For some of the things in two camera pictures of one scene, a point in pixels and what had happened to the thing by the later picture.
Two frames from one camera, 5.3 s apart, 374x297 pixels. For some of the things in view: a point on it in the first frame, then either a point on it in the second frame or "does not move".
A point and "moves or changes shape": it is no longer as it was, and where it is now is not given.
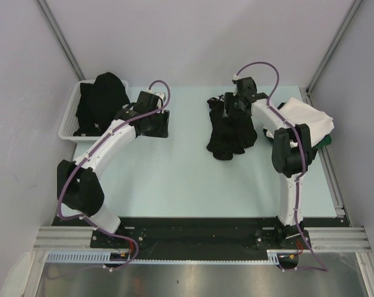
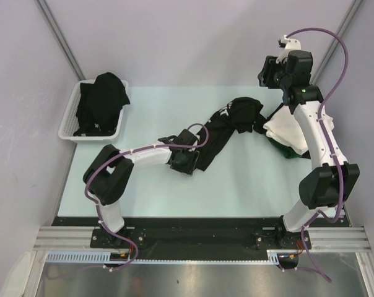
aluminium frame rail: [64, 238] does not move
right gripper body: [233, 101] → [274, 75]
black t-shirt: [230, 135] moves or changes shape
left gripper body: [158, 125] → [186, 163]
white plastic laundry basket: [69, 121] does not move
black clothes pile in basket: [98, 103] does not move
